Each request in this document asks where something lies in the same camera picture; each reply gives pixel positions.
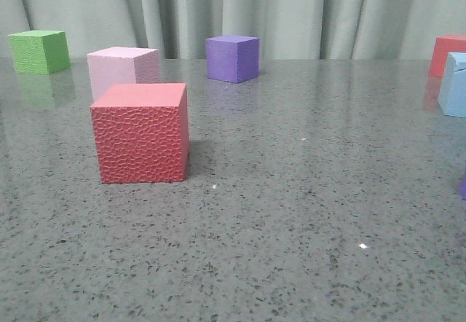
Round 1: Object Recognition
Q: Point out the light blue foam cube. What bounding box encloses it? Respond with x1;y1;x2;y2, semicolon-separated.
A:
438;52;466;117

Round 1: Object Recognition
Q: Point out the purple foam cube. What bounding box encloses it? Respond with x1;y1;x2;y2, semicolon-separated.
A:
205;35;260;83

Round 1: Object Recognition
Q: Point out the red textured foam cube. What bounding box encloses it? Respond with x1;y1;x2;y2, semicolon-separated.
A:
90;83;189;184

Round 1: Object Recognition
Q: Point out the pink foam cube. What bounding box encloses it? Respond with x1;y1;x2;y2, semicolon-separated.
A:
87;47;159;101

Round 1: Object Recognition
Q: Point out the grey-green curtain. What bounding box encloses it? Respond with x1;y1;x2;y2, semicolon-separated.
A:
1;0;465;59

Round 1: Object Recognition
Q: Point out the green foam cube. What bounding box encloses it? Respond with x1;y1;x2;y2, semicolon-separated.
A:
8;30;71;74

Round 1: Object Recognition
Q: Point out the purple cube at right edge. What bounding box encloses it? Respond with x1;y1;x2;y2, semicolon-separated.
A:
459;173;466;200

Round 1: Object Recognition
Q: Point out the red foam cube far right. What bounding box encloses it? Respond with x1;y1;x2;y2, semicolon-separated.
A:
428;35;466;77

